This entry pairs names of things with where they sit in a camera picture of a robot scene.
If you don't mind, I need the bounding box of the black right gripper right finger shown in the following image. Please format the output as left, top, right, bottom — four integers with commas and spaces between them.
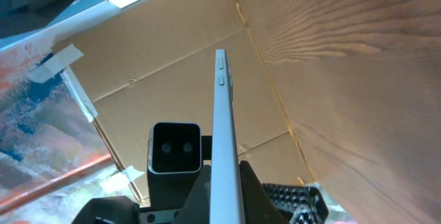
262, 183, 329, 224

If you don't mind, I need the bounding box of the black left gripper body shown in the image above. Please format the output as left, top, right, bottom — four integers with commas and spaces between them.
70, 134, 213, 224

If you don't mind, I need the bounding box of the white masking tape piece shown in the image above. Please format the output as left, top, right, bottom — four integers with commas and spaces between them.
28, 44, 83, 83

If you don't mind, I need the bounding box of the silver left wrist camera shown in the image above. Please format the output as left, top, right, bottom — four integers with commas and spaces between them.
147, 122, 203, 174

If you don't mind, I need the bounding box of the blue screen Galaxy smartphone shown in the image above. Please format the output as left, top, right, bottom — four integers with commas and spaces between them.
209, 49, 245, 224

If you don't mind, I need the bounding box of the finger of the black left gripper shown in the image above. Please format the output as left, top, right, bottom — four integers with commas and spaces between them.
172, 165, 211, 224

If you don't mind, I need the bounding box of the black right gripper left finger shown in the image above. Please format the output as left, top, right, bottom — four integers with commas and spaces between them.
240, 161, 288, 224

